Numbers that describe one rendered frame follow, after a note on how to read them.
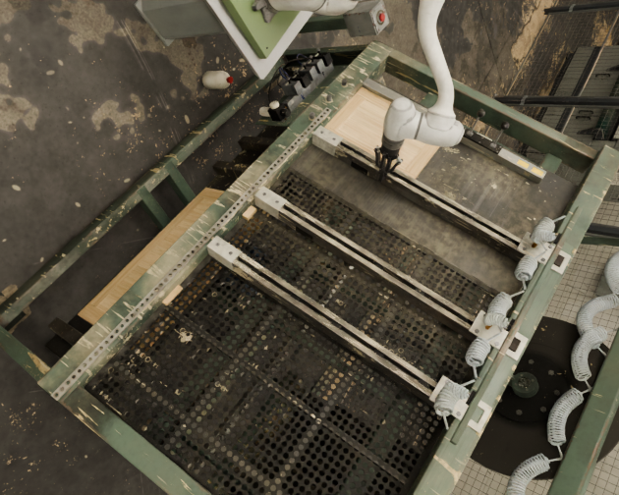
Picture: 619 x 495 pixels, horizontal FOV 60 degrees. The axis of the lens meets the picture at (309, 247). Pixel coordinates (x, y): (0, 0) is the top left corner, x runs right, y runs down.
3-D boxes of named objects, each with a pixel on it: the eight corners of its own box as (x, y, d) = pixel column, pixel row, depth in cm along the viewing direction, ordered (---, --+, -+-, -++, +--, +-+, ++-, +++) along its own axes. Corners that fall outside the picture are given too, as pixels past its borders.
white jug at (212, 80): (209, 67, 300) (232, 66, 287) (218, 82, 306) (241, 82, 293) (198, 77, 296) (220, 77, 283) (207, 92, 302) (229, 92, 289)
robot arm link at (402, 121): (378, 138, 203) (412, 147, 202) (386, 109, 190) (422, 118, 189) (384, 119, 209) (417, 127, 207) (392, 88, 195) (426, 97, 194)
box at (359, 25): (354, 2, 266) (383, -2, 255) (361, 25, 274) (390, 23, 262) (340, 15, 261) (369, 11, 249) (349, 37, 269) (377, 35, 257)
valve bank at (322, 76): (303, 42, 271) (339, 39, 255) (313, 67, 280) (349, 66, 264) (241, 99, 250) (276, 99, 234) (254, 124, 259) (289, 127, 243)
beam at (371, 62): (370, 55, 285) (374, 38, 275) (390, 65, 282) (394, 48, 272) (47, 391, 191) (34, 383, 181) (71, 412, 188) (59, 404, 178)
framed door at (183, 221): (207, 190, 285) (205, 187, 284) (278, 204, 249) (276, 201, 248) (80, 317, 247) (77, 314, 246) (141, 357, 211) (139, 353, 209)
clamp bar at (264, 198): (266, 192, 230) (264, 157, 210) (517, 348, 201) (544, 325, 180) (252, 207, 226) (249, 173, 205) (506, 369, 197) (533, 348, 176)
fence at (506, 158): (366, 83, 266) (367, 78, 262) (542, 177, 242) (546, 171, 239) (361, 89, 264) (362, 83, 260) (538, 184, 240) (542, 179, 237)
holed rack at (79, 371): (326, 107, 250) (326, 106, 249) (331, 110, 249) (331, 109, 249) (51, 395, 180) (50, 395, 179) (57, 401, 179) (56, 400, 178)
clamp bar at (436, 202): (321, 133, 248) (325, 94, 228) (559, 268, 219) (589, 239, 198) (309, 146, 244) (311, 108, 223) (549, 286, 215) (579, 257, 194)
